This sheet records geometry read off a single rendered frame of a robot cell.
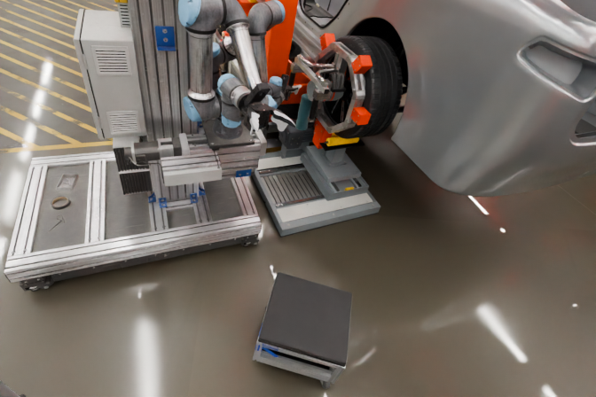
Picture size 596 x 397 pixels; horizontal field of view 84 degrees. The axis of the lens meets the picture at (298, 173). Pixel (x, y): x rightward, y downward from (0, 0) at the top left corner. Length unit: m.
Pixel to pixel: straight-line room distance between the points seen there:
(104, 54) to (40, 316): 1.33
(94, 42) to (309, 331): 1.49
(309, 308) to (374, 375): 0.55
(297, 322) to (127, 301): 0.95
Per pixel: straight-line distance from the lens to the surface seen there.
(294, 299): 1.70
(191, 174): 1.63
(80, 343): 2.07
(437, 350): 2.27
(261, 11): 1.79
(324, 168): 2.56
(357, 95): 2.02
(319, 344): 1.64
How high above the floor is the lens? 1.82
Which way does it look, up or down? 41 degrees down
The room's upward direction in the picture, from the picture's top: 14 degrees clockwise
